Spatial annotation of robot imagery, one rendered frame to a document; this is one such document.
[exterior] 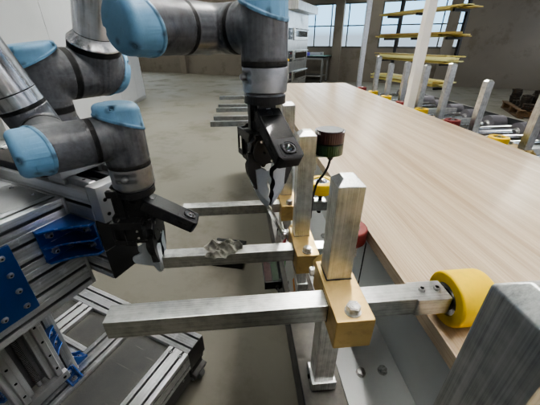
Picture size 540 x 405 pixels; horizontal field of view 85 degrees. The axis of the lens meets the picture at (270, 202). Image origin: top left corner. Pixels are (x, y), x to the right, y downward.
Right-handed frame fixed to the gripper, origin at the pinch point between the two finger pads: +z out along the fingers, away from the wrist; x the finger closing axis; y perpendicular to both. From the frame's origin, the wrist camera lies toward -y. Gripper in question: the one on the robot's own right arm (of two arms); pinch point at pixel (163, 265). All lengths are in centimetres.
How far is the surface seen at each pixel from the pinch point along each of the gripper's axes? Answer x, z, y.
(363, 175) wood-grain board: -28, -8, -56
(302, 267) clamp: 5.1, -1.5, -30.7
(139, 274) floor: -93, 83, 48
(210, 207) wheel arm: -23.4, -1.3, -8.5
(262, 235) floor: -127, 82, -31
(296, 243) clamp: 0.7, -4.5, -30.1
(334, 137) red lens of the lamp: -0.9, -28.1, -36.6
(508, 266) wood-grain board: 15, -8, -67
